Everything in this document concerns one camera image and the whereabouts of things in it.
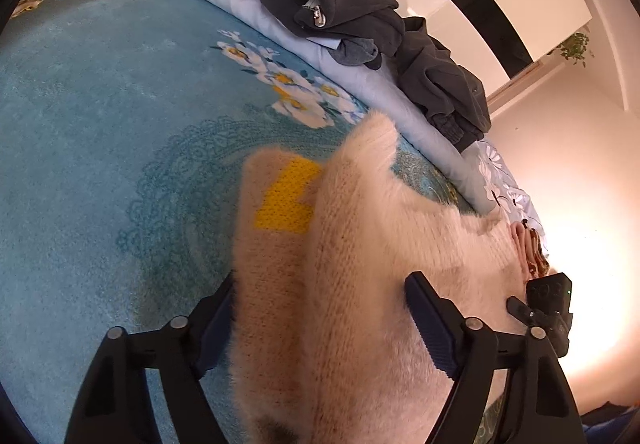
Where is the beige fuzzy knit sweater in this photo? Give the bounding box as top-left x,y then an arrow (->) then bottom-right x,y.
231,112 -> 533,443

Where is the dark grey clothes pile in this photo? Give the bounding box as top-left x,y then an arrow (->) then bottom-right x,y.
260,0 -> 491,151

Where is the pink floral quilt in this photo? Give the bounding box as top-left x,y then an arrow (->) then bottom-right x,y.
510,221 -> 551,282

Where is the blue floral bed blanket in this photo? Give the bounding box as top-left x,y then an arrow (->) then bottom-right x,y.
0,0 -> 482,444

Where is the green hanging plant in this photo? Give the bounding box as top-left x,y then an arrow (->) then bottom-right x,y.
550,32 -> 594,67

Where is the light blue daisy duvet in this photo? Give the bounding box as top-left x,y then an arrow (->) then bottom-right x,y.
207,0 -> 544,233

